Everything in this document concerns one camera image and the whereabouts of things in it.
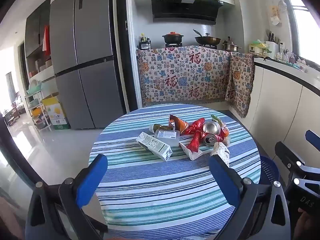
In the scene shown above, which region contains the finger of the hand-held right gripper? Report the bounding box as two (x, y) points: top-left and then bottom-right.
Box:
(274, 141), (320, 188)
(305, 129), (320, 153)

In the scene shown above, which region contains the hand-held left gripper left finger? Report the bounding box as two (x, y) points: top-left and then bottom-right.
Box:
(25, 154), (108, 240)

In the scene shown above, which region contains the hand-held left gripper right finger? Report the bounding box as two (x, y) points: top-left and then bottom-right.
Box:
(209, 154), (292, 240)

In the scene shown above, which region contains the blue plastic mesh basket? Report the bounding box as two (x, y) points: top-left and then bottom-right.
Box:
(259, 156), (280, 187)

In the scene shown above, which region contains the white paper wrapper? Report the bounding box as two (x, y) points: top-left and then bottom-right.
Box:
(179, 142), (212, 161)

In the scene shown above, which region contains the red soda can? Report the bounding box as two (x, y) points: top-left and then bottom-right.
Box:
(202, 132), (227, 147)

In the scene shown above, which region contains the orange snack wrapper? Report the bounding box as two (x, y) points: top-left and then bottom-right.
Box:
(220, 127), (230, 145)

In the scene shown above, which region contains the red foil wrapper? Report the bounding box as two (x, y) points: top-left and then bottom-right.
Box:
(184, 118), (207, 136)
(186, 131), (203, 153)

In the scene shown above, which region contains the crushed silver can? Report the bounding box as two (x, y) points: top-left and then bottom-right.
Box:
(202, 121), (222, 135)

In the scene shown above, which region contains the green snack wrapper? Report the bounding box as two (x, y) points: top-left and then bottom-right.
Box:
(211, 114), (227, 130)

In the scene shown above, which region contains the white green milk carton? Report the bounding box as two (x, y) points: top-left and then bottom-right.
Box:
(136, 132), (173, 162)

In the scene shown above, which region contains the clear plastic box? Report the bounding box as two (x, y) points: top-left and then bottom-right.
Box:
(154, 129), (181, 147)

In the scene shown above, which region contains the brown snack bag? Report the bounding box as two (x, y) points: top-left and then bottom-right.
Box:
(168, 114), (190, 135)

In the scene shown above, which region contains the small green drink bottle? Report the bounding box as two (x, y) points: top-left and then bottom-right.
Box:
(149, 123), (173, 133)

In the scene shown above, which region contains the white kitchen cabinet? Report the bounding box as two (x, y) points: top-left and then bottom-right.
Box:
(246, 55), (320, 160)

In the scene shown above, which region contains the blue striped tablecloth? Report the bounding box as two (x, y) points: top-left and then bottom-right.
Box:
(89, 104), (262, 239)

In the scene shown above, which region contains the green cardboard box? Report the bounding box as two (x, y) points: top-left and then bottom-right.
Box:
(51, 122), (71, 130)

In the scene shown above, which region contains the yellow cardboard box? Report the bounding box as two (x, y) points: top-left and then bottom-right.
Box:
(42, 96), (67, 127)

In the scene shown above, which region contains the small printed cloth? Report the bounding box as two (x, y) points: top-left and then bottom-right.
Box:
(224, 51), (255, 118)

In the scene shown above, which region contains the group of small counter bottles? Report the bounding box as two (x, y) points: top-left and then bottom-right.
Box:
(275, 49), (309, 72)

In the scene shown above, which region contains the white knife block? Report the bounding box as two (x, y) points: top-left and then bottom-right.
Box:
(265, 31), (280, 55)

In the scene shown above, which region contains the window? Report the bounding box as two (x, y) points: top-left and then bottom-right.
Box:
(280, 0), (320, 65)

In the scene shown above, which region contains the large printed cloth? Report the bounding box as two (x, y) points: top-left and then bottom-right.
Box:
(136, 45), (232, 107)

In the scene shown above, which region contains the steel pot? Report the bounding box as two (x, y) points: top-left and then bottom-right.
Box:
(222, 37), (242, 52)

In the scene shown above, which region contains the grey refrigerator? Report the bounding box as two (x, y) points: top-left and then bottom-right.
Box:
(49, 0), (125, 130)

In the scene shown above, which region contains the wok with lid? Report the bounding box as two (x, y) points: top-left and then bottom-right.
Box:
(193, 29), (222, 46)

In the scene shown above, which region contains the condiment bottle rack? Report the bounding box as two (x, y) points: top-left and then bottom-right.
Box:
(138, 33), (152, 50)

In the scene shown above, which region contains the red hanging cloth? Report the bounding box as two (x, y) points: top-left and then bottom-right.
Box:
(41, 25), (52, 55)

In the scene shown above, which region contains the black pot with red lid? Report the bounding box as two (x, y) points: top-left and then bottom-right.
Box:
(162, 32), (184, 46)

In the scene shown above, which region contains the dark shelf cabinet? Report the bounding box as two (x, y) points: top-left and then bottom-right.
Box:
(25, 0), (54, 80)

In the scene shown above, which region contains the black range hood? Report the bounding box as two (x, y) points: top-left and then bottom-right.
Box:
(151, 0), (224, 25)

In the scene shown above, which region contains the white wire storage rack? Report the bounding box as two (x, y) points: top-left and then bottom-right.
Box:
(25, 80), (53, 132)

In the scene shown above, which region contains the pale wall hanging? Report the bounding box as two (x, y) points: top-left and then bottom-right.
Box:
(269, 1), (288, 25)

